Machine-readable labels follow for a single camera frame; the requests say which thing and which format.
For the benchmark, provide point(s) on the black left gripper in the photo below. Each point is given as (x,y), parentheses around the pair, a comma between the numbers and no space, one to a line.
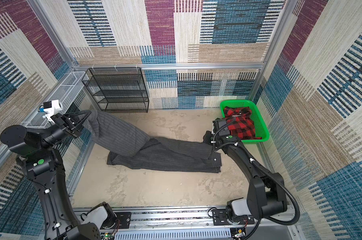
(68,123)

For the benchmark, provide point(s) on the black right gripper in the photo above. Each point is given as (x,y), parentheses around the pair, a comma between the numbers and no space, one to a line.
(206,137)

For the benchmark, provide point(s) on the green plastic basket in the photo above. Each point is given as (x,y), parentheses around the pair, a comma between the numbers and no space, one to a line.
(260,126)

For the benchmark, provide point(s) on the dark grey striped shirt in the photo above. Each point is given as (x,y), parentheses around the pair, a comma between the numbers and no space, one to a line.
(131,147)

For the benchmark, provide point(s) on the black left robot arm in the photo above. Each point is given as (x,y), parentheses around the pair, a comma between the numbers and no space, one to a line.
(42,164)

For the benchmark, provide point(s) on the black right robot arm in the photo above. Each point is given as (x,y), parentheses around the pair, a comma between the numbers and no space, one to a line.
(267,194)

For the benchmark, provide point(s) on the red black plaid shirt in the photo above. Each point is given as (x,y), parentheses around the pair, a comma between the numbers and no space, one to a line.
(243,126)

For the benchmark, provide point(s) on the white wire mesh tray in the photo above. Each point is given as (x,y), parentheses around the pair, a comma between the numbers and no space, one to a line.
(65,91)

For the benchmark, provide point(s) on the black wire shelf rack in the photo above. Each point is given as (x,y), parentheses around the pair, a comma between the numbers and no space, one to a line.
(117,90)

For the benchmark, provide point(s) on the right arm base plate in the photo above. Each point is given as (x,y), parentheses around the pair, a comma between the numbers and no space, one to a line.
(224,217)

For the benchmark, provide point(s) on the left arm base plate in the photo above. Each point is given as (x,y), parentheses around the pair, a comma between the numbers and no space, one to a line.
(120,220)

